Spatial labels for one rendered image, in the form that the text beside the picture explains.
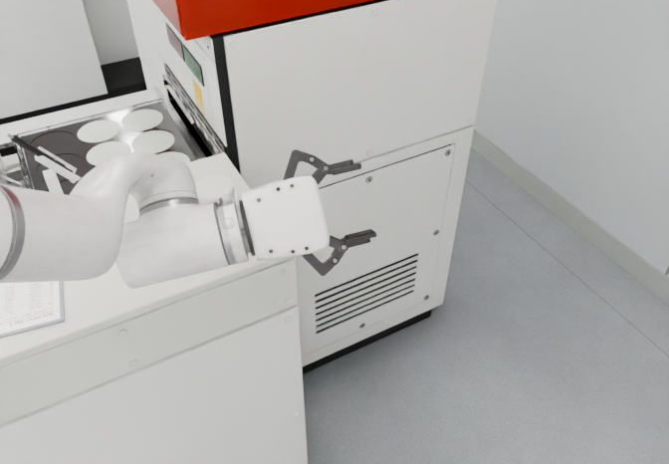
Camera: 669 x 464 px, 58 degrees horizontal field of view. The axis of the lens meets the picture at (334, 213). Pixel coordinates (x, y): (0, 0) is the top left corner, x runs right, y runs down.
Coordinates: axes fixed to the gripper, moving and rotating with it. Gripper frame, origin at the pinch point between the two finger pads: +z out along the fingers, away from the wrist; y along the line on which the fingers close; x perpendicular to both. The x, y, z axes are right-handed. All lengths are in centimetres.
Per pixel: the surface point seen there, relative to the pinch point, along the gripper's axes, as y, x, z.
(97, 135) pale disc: -22, -74, -48
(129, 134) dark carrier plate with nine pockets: -20, -74, -40
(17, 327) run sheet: 9, -18, -54
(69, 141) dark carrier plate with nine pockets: -22, -73, -54
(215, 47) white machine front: -30, -40, -15
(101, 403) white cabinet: 27, -27, -48
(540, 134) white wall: 9, -166, 106
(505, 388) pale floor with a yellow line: 82, -102, 49
